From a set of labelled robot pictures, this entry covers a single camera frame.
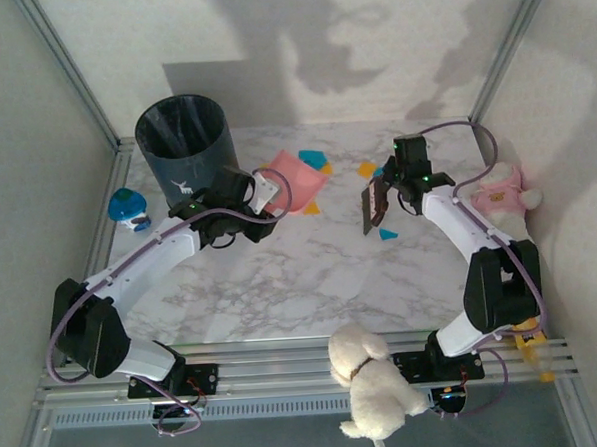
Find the pink plastic dustpan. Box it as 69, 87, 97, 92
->
263, 148, 331, 218

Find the dark blue trash bin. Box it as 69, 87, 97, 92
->
132, 91, 244, 218

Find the plush bear pink shirt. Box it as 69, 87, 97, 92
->
468, 159, 547, 248

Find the blue white toy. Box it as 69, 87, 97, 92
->
106, 186, 154, 234

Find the white plush dog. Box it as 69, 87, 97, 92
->
326, 320, 434, 447

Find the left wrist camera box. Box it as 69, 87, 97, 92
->
252, 167, 285, 213

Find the purple cable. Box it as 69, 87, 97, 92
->
35, 166, 305, 443
420, 116, 556, 421

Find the aluminium side rail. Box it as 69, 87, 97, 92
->
51, 135, 148, 367

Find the aluminium frame post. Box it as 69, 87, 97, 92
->
13, 0, 123, 157
461, 0, 565, 128

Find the aluminium frame rail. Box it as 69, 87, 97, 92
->
32, 322, 581, 412

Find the grey slotted cable duct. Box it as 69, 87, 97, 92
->
50, 394, 358, 431

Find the aluminium frame leg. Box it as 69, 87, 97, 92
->
7, 403, 59, 447
554, 375, 597, 447

